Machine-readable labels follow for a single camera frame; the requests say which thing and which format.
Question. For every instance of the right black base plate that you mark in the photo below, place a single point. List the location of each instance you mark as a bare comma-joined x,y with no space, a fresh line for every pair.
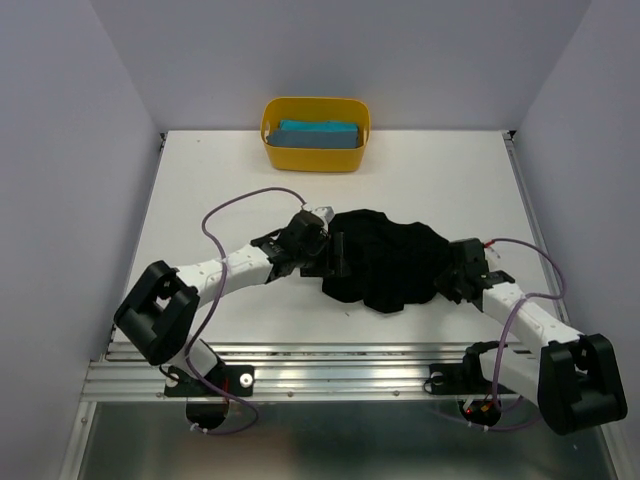
453,379

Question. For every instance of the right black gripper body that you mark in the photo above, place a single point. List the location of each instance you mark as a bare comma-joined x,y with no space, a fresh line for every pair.
447,281

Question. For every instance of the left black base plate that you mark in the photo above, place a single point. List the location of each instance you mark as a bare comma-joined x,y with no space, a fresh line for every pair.
237,380

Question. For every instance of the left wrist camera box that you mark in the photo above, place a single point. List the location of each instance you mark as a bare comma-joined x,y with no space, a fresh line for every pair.
324,213

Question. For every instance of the teal folded t shirt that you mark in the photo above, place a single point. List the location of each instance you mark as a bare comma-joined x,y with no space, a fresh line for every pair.
329,126

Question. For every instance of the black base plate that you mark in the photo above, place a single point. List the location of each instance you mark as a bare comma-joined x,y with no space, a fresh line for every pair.
237,380
453,379

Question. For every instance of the grey blue folded t shirt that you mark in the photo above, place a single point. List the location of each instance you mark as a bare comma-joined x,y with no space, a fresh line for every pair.
313,139

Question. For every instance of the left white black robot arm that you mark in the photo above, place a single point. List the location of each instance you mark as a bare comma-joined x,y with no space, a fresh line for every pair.
157,313

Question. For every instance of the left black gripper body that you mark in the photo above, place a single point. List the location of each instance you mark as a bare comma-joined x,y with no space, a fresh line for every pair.
314,259

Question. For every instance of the yellow plastic basket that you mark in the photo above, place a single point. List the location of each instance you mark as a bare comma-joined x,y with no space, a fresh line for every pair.
316,109

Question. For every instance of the black t shirt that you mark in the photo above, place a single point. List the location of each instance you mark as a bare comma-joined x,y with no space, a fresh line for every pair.
391,265

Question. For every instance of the aluminium front rail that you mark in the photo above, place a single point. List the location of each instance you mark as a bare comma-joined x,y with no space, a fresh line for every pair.
287,372

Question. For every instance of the right aluminium side rail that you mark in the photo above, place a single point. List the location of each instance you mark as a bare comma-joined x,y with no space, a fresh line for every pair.
551,277

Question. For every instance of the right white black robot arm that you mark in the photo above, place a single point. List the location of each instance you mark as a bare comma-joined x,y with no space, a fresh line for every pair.
572,378

